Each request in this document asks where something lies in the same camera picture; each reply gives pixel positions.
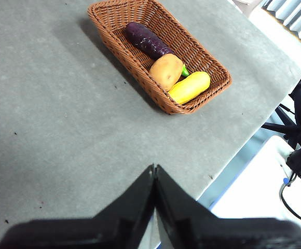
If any yellow corn cob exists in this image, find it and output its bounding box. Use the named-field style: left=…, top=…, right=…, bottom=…
left=168, top=71, right=211, bottom=105

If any pale ribbed panel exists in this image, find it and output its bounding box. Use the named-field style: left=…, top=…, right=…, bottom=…
left=261, top=0, right=301, bottom=49

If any purple eggplant with green stem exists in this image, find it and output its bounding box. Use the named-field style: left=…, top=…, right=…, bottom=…
left=125, top=22, right=190, bottom=77

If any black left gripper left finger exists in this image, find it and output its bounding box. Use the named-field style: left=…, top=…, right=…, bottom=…
left=0, top=163, right=157, bottom=249

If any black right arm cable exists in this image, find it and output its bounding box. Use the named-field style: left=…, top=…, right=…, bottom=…
left=279, top=171, right=301, bottom=226

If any brown wicker basket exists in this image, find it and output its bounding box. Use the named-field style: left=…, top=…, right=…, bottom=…
left=87, top=0, right=233, bottom=115

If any brown potato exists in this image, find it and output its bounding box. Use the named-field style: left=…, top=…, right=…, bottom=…
left=148, top=53, right=184, bottom=92

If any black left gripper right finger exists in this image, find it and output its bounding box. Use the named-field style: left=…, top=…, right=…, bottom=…
left=154, top=164, right=301, bottom=249

